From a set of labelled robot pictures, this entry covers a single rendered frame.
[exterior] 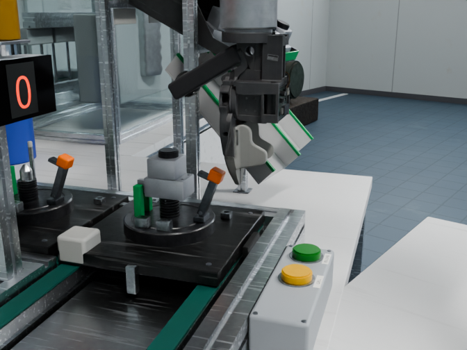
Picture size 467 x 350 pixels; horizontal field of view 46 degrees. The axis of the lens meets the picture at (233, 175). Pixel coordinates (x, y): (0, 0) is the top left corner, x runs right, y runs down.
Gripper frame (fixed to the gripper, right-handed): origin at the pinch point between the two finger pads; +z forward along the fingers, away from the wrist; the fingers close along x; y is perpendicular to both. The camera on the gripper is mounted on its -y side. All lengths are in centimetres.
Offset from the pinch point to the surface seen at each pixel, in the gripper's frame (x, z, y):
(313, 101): 573, 81, -83
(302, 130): 47.4, 3.2, 1.2
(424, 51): 797, 36, 40
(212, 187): -0.7, 2.0, -3.0
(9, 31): -19.8, -20.5, -19.7
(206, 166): 71, 21, -31
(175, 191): -2.2, 2.6, -8.2
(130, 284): -13.2, 12.4, -10.3
